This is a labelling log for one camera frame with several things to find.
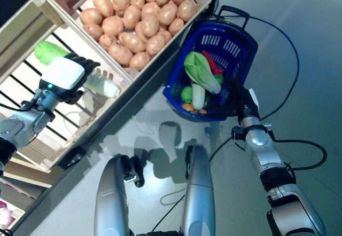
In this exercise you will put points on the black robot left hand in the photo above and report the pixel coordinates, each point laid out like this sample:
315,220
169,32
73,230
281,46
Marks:
66,73

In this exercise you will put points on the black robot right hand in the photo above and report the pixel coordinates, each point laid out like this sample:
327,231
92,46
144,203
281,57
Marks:
245,102

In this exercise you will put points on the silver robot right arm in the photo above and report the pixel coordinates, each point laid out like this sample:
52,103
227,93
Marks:
259,140

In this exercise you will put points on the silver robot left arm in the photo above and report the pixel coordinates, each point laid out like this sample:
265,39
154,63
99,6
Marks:
18,129

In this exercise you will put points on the blue plastic shopping basket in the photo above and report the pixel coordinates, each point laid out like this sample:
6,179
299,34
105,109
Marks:
219,33

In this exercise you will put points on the small green bell pepper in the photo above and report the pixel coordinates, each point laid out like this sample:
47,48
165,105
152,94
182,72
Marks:
186,94
219,79

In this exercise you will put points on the wooden slat crate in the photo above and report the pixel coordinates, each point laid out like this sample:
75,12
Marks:
101,110

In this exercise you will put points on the red chili pepper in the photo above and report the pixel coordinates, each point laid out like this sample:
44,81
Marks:
212,63

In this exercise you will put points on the small orange vegetable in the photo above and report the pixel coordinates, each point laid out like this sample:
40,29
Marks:
188,107

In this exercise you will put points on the silver robot right leg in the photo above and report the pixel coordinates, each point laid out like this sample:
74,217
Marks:
199,193

